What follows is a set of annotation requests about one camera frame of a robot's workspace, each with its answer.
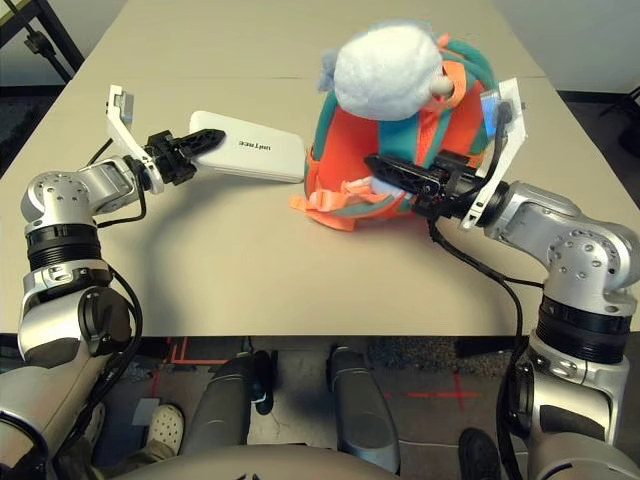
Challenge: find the black table foot bar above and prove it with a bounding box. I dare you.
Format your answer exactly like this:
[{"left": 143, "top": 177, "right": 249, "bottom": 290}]
[{"left": 455, "top": 339, "right": 517, "bottom": 359}]

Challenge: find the orange and teal backpack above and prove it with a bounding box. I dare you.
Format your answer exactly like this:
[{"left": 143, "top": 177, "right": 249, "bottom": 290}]
[{"left": 289, "top": 33, "right": 499, "bottom": 233}]

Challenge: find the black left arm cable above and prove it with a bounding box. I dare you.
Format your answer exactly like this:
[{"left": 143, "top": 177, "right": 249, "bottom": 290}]
[{"left": 89, "top": 135, "right": 149, "bottom": 354}]

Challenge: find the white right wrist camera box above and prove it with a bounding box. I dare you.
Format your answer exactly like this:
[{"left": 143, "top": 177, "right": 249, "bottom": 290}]
[{"left": 461, "top": 77, "right": 529, "bottom": 232}]

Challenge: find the grey paper sheet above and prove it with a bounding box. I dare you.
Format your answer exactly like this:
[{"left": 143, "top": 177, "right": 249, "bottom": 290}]
[{"left": 131, "top": 397, "right": 162, "bottom": 427}]

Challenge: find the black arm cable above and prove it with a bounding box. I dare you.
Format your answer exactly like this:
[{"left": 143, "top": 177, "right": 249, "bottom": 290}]
[
  {"left": 427, "top": 214, "right": 547, "bottom": 480},
  {"left": 89, "top": 135, "right": 149, "bottom": 354}
]

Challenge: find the grey robot torso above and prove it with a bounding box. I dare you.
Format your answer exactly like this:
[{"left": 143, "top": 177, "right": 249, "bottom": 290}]
[{"left": 112, "top": 443, "right": 402, "bottom": 480}]

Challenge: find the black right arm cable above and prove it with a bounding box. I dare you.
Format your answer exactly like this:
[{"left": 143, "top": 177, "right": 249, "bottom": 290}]
[{"left": 427, "top": 214, "right": 547, "bottom": 480}]

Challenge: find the grey white plush keychain toy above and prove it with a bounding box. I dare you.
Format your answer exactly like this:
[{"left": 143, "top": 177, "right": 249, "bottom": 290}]
[{"left": 315, "top": 22, "right": 454, "bottom": 122}]

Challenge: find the black shoe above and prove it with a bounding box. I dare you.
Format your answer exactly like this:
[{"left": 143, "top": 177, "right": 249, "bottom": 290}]
[{"left": 458, "top": 427, "right": 502, "bottom": 480}]

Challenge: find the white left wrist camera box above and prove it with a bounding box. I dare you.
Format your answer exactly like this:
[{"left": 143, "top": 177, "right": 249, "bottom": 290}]
[{"left": 105, "top": 84, "right": 154, "bottom": 167}]

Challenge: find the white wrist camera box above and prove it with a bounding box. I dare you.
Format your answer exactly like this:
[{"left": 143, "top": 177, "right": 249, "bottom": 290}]
[
  {"left": 105, "top": 84, "right": 154, "bottom": 167},
  {"left": 461, "top": 77, "right": 529, "bottom": 232}
]

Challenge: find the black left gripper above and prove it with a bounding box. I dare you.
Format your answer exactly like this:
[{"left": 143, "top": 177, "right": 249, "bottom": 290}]
[{"left": 142, "top": 128, "right": 227, "bottom": 187}]

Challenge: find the white perforated clog shoe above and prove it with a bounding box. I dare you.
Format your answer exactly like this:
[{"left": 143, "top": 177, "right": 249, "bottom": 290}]
[
  {"left": 147, "top": 404, "right": 186, "bottom": 457},
  {"left": 88, "top": 401, "right": 107, "bottom": 437}
]

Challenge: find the olive trouser leg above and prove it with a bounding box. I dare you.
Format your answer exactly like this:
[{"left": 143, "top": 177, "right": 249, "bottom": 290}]
[{"left": 107, "top": 439, "right": 174, "bottom": 474}]

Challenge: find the black framed wooden desk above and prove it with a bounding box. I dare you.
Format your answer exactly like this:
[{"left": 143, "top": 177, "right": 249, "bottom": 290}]
[{"left": 0, "top": 0, "right": 84, "bottom": 84}]

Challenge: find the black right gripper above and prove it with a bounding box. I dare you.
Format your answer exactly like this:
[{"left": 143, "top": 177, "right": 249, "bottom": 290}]
[{"left": 364, "top": 151, "right": 482, "bottom": 220}]

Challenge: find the black tripod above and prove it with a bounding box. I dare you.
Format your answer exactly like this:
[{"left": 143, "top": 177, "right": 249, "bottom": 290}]
[{"left": 598, "top": 83, "right": 640, "bottom": 157}]

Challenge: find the white plastic pencil case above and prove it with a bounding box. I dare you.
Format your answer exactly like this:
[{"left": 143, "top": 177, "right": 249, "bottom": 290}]
[{"left": 188, "top": 110, "right": 307, "bottom": 185}]

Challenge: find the grey robot left leg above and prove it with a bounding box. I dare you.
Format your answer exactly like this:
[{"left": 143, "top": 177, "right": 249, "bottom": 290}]
[{"left": 187, "top": 351, "right": 279, "bottom": 451}]

